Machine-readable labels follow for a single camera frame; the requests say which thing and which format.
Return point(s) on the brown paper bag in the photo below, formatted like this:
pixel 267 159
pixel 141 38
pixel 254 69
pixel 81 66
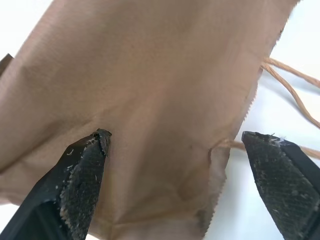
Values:
pixel 140 82

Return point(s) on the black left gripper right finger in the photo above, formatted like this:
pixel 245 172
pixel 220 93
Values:
pixel 282 185

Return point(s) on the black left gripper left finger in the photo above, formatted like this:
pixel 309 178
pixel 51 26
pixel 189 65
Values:
pixel 75 190

